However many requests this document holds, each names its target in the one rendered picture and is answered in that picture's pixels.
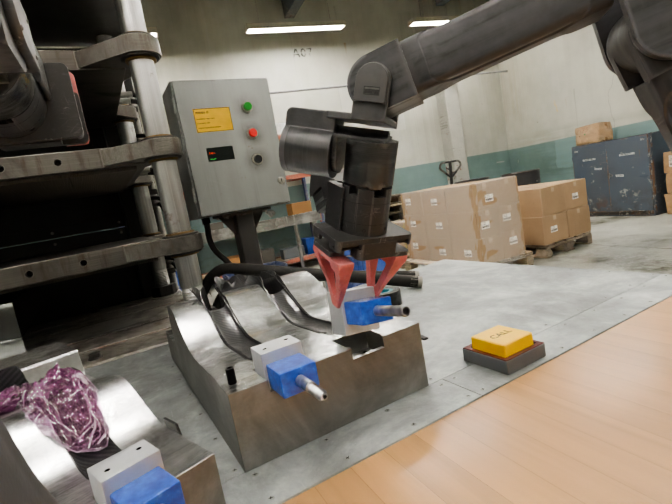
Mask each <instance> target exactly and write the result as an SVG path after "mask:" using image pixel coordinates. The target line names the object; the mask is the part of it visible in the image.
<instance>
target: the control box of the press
mask: <svg viewBox="0 0 672 504"><path fill-rule="evenodd" d="M162 98H163V102H164V107H165V111H166V116H167V120H168V125H169V129H170V134H171V135H174V136H177V137H178V138H180V140H181V145H182V150H183V155H182V157H181V158H180V159H178V160H177V165H178V170H179V174H180V179H181V183H182V187H183V192H184V196H185V201H186V205H187V210H188V214H189V219H190V220H191V221H192V220H198V219H201V220H202V225H204V228H205V235H206V240H207V242H208V245H209V247H210V249H211V250H212V252H213V253H214V254H215V255H216V256H217V257H218V258H219V259H221V260H222V261H223V262H224V263H232V262H231V261H230V260H229V259H228V258H227V257H226V256H225V255H223V254H222V253H221V252H220V251H219V250H218V249H217V247H216V246H215V244H214V242H213V239H212V235H211V228H210V223H211V222H210V217H213V219H217V220H221V221H222V222H223V223H224V224H225V225H226V226H227V227H228V228H229V229H230V230H231V231H232V232H233V233H234V235H235V239H236V244H237V249H238V254H239V258H240V263H248V264H263V260H262V255H261V250H260V245H259V240H258V236H257V231H256V228H257V225H258V223H259V220H260V218H261V215H262V213H263V212H267V209H271V207H269V206H275V205H280V204H286V203H290V196H289V191H288V186H287V181H286V175H285V170H283V169H282V167H281V165H280V161H279V139H278V133H277V128H276V123H275V118H274V113H273V107H272V102H271V97H270V92H269V86H268V81H267V78H241V79H212V80H182V81H169V82H168V84H167V87H166V89H165V91H164V93H163V95H162Z"/></svg>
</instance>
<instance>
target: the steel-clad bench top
mask: <svg viewBox="0 0 672 504"><path fill-rule="evenodd" d="M408 271H419V276H422V277H423V284H422V288H415V287H402V286H396V287H399V288H400V290H401V296H402V304H401V305H407V306H408V307H409V308H410V314H409V316H407V317H400V318H404V319H408V320H412V321H416V322H419V327H420V334H421V335H424V336H426V337H428V339H427V340H422V339H421V340H422V346H423V353H424V359H425V365H426V372H427V378H428V384H429V385H428V386H427V387H425V388H422V389H420V390H418V391H416V392H414V393H412V394H410V395H408V396H406V397H404V398H401V399H399V400H397V401H395V402H393V403H391V404H389V405H387V406H385V407H383V408H380V409H378V410H376V411H374V412H372V413H370V414H368V415H366V416H364V417H362V418H359V419H357V420H355V421H353V422H351V423H349V424H347V425H345V426H343V427H341V428H338V429H336V430H334V431H332V432H330V433H328V434H326V435H324V436H322V437H320V438H317V439H315V440H313V441H311V442H309V443H307V444H305V445H303V446H301V447H299V448H296V449H294V450H292V451H290V452H288V453H286V454H284V455H282V456H280V457H278V458H275V459H273V460H271V461H269V462H267V463H265V464H263V465H261V466H259V467H257V468H254V469H252V470H250V471H248V472H246V473H245V472H244V470H243V469H242V467H241V466H240V464H239V462H238V461H237V459H236V458H235V456H234V455H233V453H232V451H231V450H230V448H229V447H228V445H227V444H226V442H225V440H224V439H223V437H222V436H221V434H220V433H219V431H218V430H217V428H216V426H215V425H214V423H213V422H212V420H211V419H210V417H209V415H208V414H207V412H206V411H205V409H204V408H203V406H202V404H201V403H200V401H199V400H198V398H197V397H196V395H195V394H194V392H193V390H192V389H191V387H190V386H189V384H188V383H187V381H186V379H185V378H184V376H183V375H182V373H181V372H180V370H179V368H178V367H177V365H176V364H175V362H174V361H173V359H172V356H171V352H170V348H169V344H166V345H162V346H159V347H156V348H153V349H149V350H146V351H143V352H139V353H136V354H133V355H130V356H126V357H123V358H120V359H116V360H113V361H110V362H107V363H103V364H100V365H97V366H94V367H90V368H87V369H84V371H85V374H87V375H89V376H91V377H93V378H100V377H103V376H105V375H108V374H118V375H120V376H122V377H123V378H124V379H125V380H126V381H127V382H128V383H129V384H130V385H131V386H132V387H133V389H134V390H135V391H136V392H137V394H138V395H139V396H140V398H141V399H142V400H143V402H144V403H145V404H146V406H147V407H148V408H149V410H150V411H151V412H152V413H153V415H154V416H155V417H156V418H157V419H158V420H159V421H160V422H161V423H162V424H163V425H164V426H166V425H165V422H164V420H163V418H164V417H166V418H168V419H170V420H172V421H174V422H176V423H178V426H179V428H180V431H181V433H182V436H184V437H185V438H187V439H189V440H191V441H193V442H194V443H196V444H198V445H200V446H202V447H204V448H205V449H207V450H209V451H211V452H213V453H214V455H215V459H216V463H217V468H218V472H219V476H220V480H221V485H222V489H223V493H224V498H225V502H226V504H283V503H285V502H286V501H288V500H290V499H292V498H294V497H296V496H298V495H300V494H301V493H303V492H305V491H307V490H309V489H311V488H313V487H315V486H316V485H318V484H320V483H322V482H324V481H326V480H328V479H330V478H331V477H333V476H335V475H337V474H339V473H341V472H343V471H345V470H346V469H348V468H350V467H352V466H354V465H356V464H358V463H360V462H362V461H363V460H365V459H367V458H369V457H371V456H373V455H375V454H377V453H378V452H380V451H382V450H384V449H386V448H388V447H390V446H392V445H393V444H395V443H397V442H399V441H401V440H403V439H405V438H407V437H408V436H410V435H412V434H414V433H416V432H418V431H420V430H422V429H423V428H425V427H427V426H429V425H431V424H433V423H435V422H437V421H438V420H440V419H442V418H444V417H446V416H448V415H450V414H452V413H453V412H455V411H457V410H459V409H461V408H463V407H465V406H467V405H468V404H470V403H472V402H474V401H476V400H478V399H480V398H482V397H483V396H485V395H487V394H489V393H491V392H493V391H495V390H497V389H499V388H500V387H502V386H504V385H506V384H508V383H510V382H512V381H514V380H515V379H517V378H519V377H521V376H523V375H525V374H527V373H529V372H530V371H532V370H534V369H536V368H538V367H540V366H542V365H544V364H545V363H547V362H549V361H551V360H553V359H555V358H557V357H559V356H560V355H562V354H564V353H566V352H568V351H570V350H572V349H574V348H575V347H577V346H579V345H581V344H583V343H585V342H587V341H589V340H590V339H592V338H594V337H596V336H598V335H600V334H602V333H604V332H605V331H607V330H609V329H611V328H613V327H615V326H617V325H619V324H620V323H622V322H624V321H626V320H628V319H630V318H632V317H634V316H635V315H637V314H639V313H641V312H643V311H645V310H647V309H649V308H651V307H652V306H654V305H656V304H658V303H660V302H662V301H664V300H666V299H667V298H669V297H671V296H672V275H671V274H656V273H641V272H626V271H611V270H596V269H581V268H566V267H551V266H536V265H521V264H506V263H491V262H476V261H461V260H446V259H444V260H441V261H438V262H434V263H431V264H428V265H425V266H421V267H418V268H415V269H412V270H408ZM497 325H501V326H506V327H510V328H515V329H519V330H524V331H528V332H532V336H533V340H536V341H541V342H544V344H545V351H546V356H545V357H543V358H541V359H539V360H537V361H535V362H533V363H531V364H529V365H527V366H525V367H524V368H522V369H520V370H518V371H516V372H514V373H512V374H510V375H506V374H503V373H500V372H497V371H494V370H491V369H488V368H485V367H482V366H479V365H476V364H473V363H470V362H467V361H464V356H463V347H465V346H468V345H470V344H472V341H471V337H472V336H474V335H476V334H479V333H481V332H483V331H485V330H488V329H490V328H492V327H495V326H497Z"/></svg>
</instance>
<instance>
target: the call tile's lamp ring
mask: <svg viewBox="0 0 672 504"><path fill-rule="evenodd" d="M533 342H534V343H535V344H533V345H531V346H529V347H527V348H525V349H523V350H521V351H519V352H516V353H514V354H512V355H510V356H508V357H506V358H504V357H501V356H498V355H494V354H491V353H488V352H484V351H481V350H477V349H474V348H471V347H472V344H470V345H468V346H465V347H463V348H464V349H467V350H470V351H473V352H477V353H480V354H483V355H487V356H490V357H493V358H496V359H500V360H503V361H506V362H507V361H509V360H511V359H513V358H515V357H517V356H519V355H521V354H523V353H525V352H527V351H529V350H531V349H533V348H535V347H537V346H539V345H541V344H543V343H544V342H541V341H536V340H533Z"/></svg>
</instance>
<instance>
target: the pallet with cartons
mask: <svg viewBox="0 0 672 504"><path fill-rule="evenodd" d="M518 193H519V203H520V209H521V217H522V228H523V233H524V241H525V250H533V251H536V254H533V258H545V259H547V258H551V257H552V255H553V252H552V251H558V252H568V251H571V250H574V249H575V247H573V246H574V244H591V243H592V235H591V221H590V211H589V205H587V204H588V202H587V191H586V181H585V178H581V179H573V180H564V181H556V182H547V183H538V184H530V185H523V186H518ZM574 240H576V241H574Z"/></svg>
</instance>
